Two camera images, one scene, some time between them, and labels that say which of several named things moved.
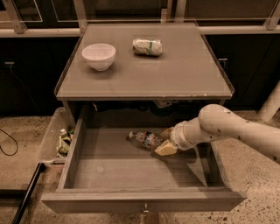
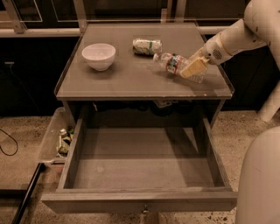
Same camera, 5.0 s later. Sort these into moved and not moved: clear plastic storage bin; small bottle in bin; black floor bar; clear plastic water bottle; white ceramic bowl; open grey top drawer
Moved: clear plastic water bottle
Not moved: black floor bar; white ceramic bowl; small bottle in bin; clear plastic storage bin; open grey top drawer
